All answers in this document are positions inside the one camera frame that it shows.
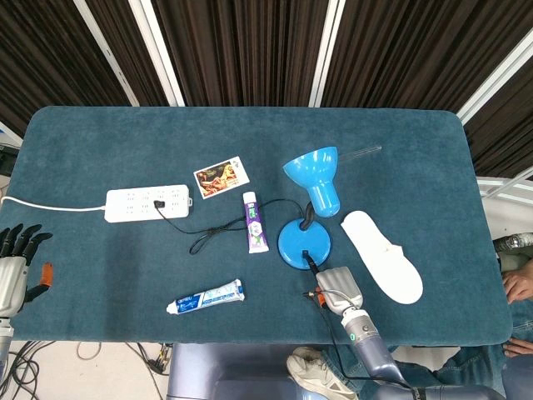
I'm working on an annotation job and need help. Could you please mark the bystander bare hand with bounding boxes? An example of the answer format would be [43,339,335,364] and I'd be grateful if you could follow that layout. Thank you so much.
[502,268,533,304]

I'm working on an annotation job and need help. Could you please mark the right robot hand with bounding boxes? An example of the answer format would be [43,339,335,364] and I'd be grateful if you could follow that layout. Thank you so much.
[302,249,366,313]

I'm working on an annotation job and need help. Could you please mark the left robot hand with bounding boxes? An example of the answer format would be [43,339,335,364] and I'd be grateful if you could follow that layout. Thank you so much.
[0,223,54,318]

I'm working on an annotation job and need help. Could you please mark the blue desk lamp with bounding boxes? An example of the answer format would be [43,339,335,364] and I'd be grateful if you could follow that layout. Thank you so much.
[276,145,342,271]

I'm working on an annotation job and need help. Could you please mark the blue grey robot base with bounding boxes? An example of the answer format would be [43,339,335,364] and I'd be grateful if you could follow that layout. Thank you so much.
[166,342,317,400]

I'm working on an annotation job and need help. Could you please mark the white power strip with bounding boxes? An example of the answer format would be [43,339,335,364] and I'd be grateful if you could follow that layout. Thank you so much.
[103,184,195,223]

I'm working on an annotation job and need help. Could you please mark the silver foil wrapped tube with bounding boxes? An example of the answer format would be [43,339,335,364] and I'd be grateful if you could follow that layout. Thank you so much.
[493,232,533,253]

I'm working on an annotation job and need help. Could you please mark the white disposable slipper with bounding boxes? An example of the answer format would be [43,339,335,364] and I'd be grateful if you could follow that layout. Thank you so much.
[340,210,425,305]

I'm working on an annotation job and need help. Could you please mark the beige sneaker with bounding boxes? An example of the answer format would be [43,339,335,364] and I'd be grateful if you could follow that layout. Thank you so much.
[286,346,359,400]

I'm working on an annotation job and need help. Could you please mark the purple white toothpaste tube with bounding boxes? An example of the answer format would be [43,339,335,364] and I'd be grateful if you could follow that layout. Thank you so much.
[242,191,270,255]

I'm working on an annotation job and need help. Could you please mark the teal velvet tablecloth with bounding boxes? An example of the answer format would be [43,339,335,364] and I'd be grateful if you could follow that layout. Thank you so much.
[7,105,514,347]

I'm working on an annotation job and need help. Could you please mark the blue white toothpaste tube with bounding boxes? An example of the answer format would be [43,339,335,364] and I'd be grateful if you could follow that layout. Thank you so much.
[166,278,246,316]

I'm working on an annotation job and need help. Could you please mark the clear glass rod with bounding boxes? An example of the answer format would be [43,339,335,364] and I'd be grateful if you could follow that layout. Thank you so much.
[339,144,383,162]

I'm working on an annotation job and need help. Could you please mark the printed photo card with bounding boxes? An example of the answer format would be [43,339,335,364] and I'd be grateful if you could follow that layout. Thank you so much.
[192,156,251,201]

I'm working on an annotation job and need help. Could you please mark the dark brown pleated curtain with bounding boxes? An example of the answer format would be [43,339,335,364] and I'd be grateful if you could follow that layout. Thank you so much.
[0,0,533,180]

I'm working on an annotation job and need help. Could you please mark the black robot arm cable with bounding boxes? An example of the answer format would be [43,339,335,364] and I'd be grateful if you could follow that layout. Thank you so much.
[318,304,417,393]

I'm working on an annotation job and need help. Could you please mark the white power strip cable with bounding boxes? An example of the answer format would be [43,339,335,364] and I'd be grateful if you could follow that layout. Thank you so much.
[0,195,108,212]

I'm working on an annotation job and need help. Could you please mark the black floor cable bundle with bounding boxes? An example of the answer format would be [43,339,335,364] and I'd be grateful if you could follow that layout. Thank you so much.
[0,340,47,400]

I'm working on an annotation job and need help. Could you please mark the white metal rack frame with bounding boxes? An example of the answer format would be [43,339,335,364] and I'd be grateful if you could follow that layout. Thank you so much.
[476,166,533,206]

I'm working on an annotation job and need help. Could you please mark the white floor cable loop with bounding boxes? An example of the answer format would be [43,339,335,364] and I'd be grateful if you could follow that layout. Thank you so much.
[76,342,103,362]

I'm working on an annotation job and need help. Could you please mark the black power cable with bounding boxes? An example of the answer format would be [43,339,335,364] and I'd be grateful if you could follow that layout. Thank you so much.
[153,198,309,256]

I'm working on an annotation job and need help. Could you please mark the white frame pole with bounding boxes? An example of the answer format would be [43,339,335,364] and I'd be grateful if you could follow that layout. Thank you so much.
[456,28,533,124]
[128,0,186,108]
[308,0,349,108]
[73,0,140,107]

